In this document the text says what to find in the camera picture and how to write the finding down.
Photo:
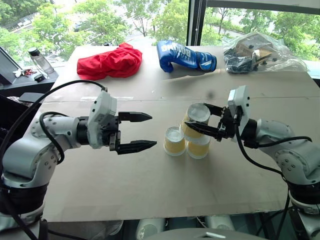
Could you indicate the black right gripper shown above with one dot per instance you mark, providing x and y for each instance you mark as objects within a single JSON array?
[{"x": 227, "y": 125}]

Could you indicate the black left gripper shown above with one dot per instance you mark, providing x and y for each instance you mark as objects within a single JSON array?
[{"x": 113, "y": 132}]

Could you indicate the yellow paper cup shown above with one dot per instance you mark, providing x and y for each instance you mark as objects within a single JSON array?
[
  {"x": 197, "y": 117},
  {"x": 198, "y": 148},
  {"x": 174, "y": 141}
]

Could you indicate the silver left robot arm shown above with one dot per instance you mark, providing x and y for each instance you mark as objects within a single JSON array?
[{"x": 30, "y": 152}]

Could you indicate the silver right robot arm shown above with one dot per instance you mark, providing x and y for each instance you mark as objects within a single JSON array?
[{"x": 290, "y": 152}]

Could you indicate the blue boxing glove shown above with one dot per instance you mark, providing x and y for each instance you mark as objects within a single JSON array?
[{"x": 185, "y": 57}]

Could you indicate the red crumpled cloth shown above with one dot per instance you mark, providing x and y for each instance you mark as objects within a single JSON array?
[{"x": 110, "y": 61}]

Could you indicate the clear plastic bag with parts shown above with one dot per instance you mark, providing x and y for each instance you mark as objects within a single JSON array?
[{"x": 260, "y": 53}]

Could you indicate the grey rounded robot body shape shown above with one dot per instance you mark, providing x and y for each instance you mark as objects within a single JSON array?
[{"x": 150, "y": 228}]

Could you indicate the small black round object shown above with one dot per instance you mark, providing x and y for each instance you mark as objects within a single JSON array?
[{"x": 39, "y": 77}]

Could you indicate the grey curved robot body top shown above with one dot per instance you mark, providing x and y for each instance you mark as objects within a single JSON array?
[{"x": 205, "y": 235}]

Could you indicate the clear water bottle black cap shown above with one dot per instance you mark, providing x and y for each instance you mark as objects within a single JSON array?
[{"x": 41, "y": 61}]

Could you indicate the dark side desk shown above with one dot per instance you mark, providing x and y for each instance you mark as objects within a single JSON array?
[{"x": 27, "y": 83}]

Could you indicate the small white red items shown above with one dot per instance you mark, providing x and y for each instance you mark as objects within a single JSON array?
[{"x": 23, "y": 73}]

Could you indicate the dark slanted monitor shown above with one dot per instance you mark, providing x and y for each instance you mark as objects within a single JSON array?
[{"x": 7, "y": 67}]

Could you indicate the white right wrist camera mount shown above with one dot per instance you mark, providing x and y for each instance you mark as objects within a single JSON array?
[{"x": 241, "y": 100}]

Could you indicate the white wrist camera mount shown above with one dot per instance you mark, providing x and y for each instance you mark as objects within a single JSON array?
[
  {"x": 103, "y": 110},
  {"x": 241, "y": 100}
]

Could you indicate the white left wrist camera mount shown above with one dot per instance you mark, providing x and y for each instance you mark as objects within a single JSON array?
[{"x": 103, "y": 110}]

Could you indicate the black window frame post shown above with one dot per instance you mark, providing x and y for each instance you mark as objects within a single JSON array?
[{"x": 196, "y": 22}]

